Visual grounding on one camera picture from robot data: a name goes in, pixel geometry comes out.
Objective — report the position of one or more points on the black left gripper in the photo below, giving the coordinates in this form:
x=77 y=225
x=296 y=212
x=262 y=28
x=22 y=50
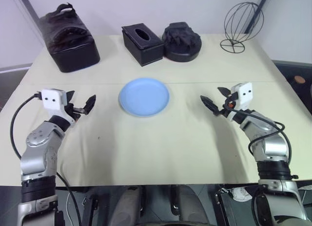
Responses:
x=75 y=111

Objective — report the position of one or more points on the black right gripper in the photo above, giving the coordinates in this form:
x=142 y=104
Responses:
x=229 y=101

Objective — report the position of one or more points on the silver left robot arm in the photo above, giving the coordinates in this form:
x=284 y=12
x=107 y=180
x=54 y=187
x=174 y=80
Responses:
x=36 y=148

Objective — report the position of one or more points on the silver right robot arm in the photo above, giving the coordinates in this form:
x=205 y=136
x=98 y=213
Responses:
x=273 y=148

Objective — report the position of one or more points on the light blue round plate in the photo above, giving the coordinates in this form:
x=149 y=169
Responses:
x=143 y=97

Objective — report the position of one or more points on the black leather bag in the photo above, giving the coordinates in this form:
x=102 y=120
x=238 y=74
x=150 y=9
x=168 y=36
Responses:
x=68 y=41

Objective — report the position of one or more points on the black round base with cloth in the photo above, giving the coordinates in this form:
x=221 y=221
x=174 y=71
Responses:
x=181 y=42

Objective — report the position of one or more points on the cream tablecloth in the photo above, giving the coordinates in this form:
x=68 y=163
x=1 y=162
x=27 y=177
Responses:
x=156 y=143

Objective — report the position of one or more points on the brown round disc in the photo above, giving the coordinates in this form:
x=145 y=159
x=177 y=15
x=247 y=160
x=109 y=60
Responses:
x=298 y=79

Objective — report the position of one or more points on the black tissue box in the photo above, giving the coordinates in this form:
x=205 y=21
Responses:
x=143 y=43

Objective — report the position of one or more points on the white object under table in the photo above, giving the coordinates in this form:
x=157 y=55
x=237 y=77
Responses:
x=241 y=193

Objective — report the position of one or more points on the black box under table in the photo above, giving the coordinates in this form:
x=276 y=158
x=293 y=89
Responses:
x=223 y=209

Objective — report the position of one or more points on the grey rounded shape under table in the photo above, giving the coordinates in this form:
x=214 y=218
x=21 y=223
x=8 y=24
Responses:
x=128 y=206

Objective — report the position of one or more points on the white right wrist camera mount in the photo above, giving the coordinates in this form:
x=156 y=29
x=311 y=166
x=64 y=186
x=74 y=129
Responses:
x=243 y=94

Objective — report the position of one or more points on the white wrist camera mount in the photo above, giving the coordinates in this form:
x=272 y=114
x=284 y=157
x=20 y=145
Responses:
x=243 y=94
x=52 y=100

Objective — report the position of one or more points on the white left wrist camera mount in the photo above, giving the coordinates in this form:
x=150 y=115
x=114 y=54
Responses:
x=52 y=100

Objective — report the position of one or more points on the dark diagonal wall bar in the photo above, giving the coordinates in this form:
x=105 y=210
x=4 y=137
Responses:
x=256 y=11

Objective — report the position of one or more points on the black bracket under table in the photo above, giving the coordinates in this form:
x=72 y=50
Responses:
x=91 y=206

